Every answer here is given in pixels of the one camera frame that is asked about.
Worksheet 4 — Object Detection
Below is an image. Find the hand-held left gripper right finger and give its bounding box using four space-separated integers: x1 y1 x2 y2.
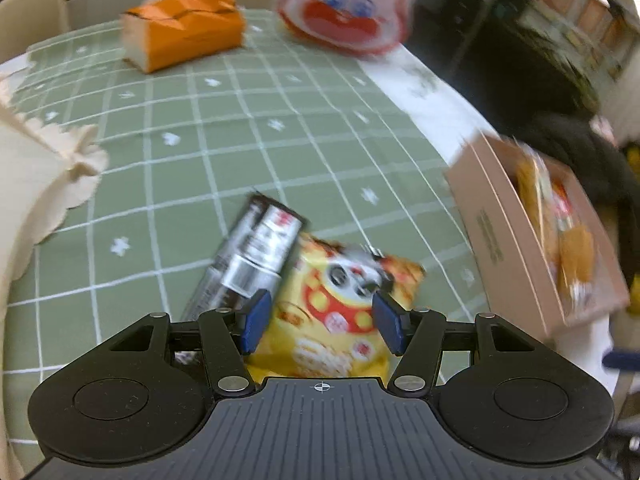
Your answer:
372 291 538 396

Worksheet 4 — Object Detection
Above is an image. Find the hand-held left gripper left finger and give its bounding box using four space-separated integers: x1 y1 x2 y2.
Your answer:
107 290 273 396

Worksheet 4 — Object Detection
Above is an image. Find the yellow panda snack packet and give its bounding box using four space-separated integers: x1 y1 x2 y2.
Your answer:
245 232 427 381

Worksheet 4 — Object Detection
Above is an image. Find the pink cardboard box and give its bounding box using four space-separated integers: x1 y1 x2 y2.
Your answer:
444 132 631 342

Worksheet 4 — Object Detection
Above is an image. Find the black snack packet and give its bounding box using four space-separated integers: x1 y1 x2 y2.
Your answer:
175 192 308 366

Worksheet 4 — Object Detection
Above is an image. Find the green grid tablecloth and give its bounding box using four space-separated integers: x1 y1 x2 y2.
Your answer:
0 7 501 463

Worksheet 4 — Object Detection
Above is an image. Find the long bread packet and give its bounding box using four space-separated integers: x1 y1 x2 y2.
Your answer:
515 147 558 271

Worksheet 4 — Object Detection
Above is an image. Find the short bread packet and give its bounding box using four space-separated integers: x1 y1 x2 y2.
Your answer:
557 222 597 306

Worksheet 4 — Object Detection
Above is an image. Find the cream cartoon tote bag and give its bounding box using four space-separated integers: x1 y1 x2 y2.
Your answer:
0 72 110 313

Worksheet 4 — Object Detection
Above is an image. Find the orange tissue box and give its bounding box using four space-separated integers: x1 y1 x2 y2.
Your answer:
120 0 247 73

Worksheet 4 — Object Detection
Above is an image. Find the red white cartoon bag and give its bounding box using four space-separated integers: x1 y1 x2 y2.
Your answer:
277 0 420 61

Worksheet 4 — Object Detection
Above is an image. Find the background shelf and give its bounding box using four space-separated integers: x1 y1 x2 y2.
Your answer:
500 0 640 81

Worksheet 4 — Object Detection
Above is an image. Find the cream chair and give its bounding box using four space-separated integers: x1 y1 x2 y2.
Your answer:
0 0 71 63

